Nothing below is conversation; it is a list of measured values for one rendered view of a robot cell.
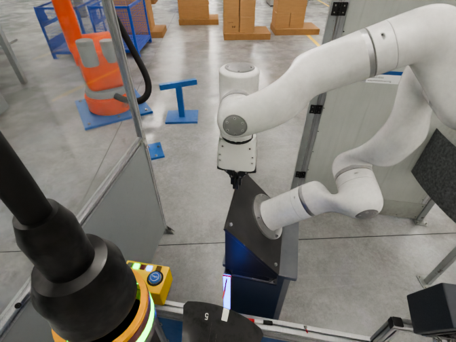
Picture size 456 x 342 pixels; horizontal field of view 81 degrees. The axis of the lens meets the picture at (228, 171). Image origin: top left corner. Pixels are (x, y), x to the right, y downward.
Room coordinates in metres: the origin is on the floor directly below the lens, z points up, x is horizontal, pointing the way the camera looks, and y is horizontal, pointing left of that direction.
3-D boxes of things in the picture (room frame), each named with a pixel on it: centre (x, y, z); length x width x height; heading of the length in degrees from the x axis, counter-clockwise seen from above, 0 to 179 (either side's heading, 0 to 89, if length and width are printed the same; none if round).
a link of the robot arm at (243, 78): (0.55, -0.02, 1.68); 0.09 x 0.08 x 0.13; 175
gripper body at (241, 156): (0.55, -0.02, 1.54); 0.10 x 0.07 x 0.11; 80
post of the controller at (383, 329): (0.32, -0.52, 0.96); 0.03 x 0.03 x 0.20; 80
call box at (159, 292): (0.46, 0.29, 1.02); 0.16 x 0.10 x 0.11; 80
